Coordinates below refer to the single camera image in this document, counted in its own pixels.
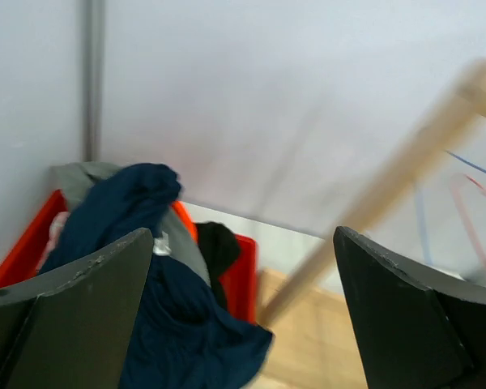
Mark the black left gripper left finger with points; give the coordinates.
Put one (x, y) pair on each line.
(70, 327)

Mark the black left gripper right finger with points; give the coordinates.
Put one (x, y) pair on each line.
(415, 326)

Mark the navy blue shorts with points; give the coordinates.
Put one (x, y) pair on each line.
(182, 338)

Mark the pink patterned shorts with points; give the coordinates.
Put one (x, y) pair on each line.
(55, 230)

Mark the blue wire hanger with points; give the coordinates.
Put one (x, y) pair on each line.
(438, 224)

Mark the grey shorts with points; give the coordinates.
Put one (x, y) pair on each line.
(176, 236)

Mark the pink wire hanger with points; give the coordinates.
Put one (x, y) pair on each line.
(456, 185)

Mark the black shorts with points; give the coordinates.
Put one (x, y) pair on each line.
(220, 250)

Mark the red plastic bin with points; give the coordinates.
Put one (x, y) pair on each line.
(239, 281)

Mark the wooden clothes rack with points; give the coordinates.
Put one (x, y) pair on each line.
(315, 345)

